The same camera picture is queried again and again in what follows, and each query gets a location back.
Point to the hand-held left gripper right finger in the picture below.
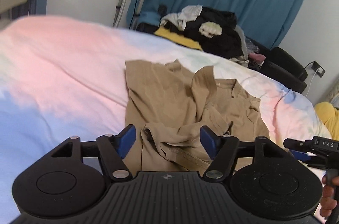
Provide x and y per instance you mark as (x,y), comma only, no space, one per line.
(208,140)

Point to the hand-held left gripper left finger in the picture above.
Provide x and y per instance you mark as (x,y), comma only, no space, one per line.
(127,141)

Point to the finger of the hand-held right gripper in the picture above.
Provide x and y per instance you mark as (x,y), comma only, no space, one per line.
(299,154)
(298,143)

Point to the tan t-shirt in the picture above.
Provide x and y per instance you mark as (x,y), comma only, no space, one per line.
(164,96)

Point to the pile of clothes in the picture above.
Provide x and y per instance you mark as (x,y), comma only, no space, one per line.
(219,38)

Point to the person's right hand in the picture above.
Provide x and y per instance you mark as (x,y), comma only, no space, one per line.
(328,197)

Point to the yellow plush pillow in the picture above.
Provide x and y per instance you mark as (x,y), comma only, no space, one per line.
(328,118)

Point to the grey patterned pillow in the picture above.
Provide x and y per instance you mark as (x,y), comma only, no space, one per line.
(335,96)

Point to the black armchair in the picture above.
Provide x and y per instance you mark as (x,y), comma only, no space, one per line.
(286,59)

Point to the pink cloth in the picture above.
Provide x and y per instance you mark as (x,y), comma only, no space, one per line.
(258,57)

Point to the clear plastic bag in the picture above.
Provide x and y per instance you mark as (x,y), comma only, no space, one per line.
(253,47)

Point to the pastel tie-dye blanket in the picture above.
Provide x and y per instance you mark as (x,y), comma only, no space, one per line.
(53,67)

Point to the yellow cloth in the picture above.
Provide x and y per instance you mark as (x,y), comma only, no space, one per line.
(174,37)

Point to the blue bag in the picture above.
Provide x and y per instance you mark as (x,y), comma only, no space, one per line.
(148,17)

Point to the grey white garment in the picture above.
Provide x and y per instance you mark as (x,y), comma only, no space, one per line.
(190,11)

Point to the black wall socket with charger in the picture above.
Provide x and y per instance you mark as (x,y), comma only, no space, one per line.
(320,70)

